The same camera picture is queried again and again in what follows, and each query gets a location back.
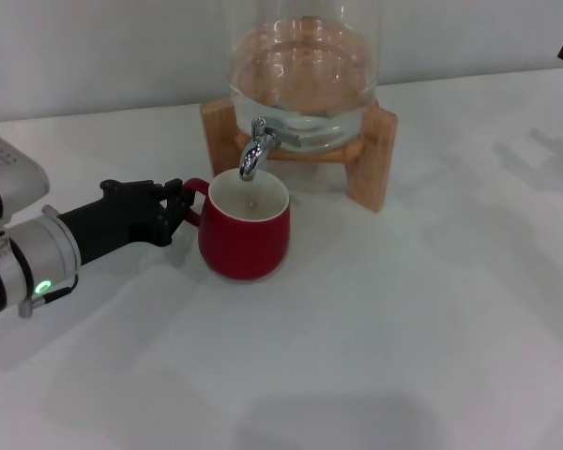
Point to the wooden dispenser stand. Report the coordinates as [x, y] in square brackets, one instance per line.
[368, 159]

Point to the chrome faucet tap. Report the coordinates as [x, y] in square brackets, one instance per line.
[253, 152]

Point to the glass water dispenser jar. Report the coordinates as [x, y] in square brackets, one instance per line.
[305, 70]

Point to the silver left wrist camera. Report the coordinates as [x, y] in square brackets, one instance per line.
[9, 169]

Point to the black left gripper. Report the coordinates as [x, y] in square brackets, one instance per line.
[117, 220]

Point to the red ceramic cup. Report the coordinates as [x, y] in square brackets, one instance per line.
[244, 248]

